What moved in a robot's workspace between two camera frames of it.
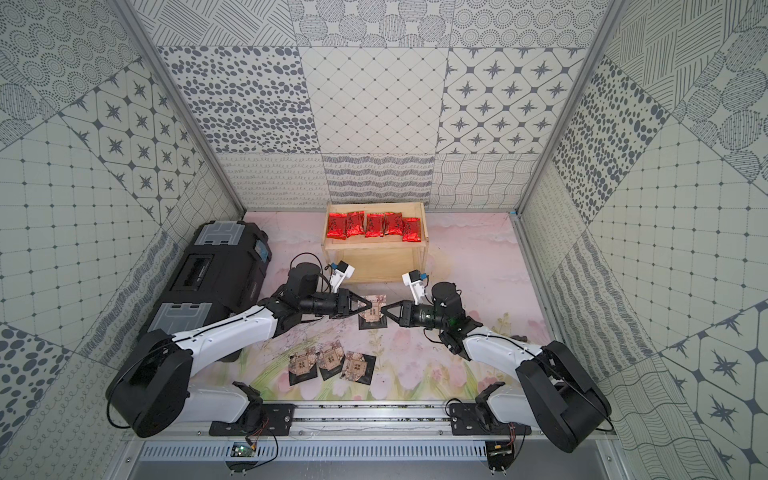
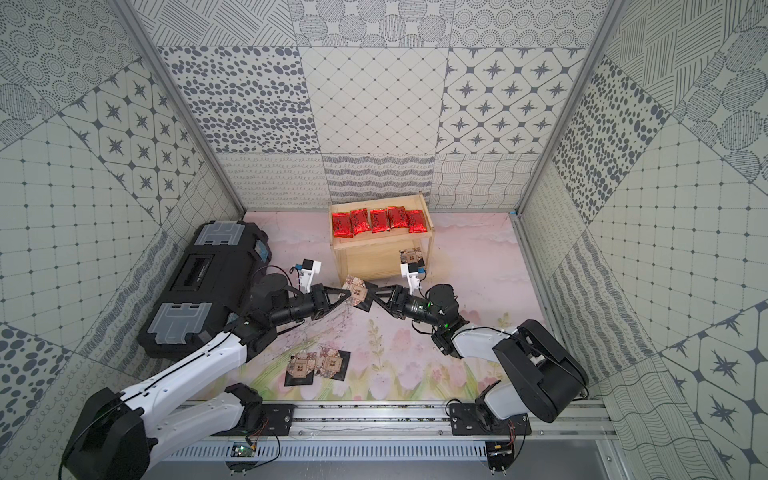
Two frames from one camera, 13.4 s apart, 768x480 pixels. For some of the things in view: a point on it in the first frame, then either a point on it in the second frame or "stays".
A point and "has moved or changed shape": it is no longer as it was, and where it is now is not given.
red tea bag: x=393 y=223 has moved or changed shape
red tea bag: x=336 y=226 has moved or changed shape
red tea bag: x=374 y=225 has moved or changed shape
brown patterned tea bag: x=358 y=367 -> x=359 y=291
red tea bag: x=411 y=229 has moved or changed shape
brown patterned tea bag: x=373 y=318 -> x=413 y=255
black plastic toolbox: x=221 y=273 stays
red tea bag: x=355 y=223 has moved or changed shape
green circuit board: x=242 y=449 stays
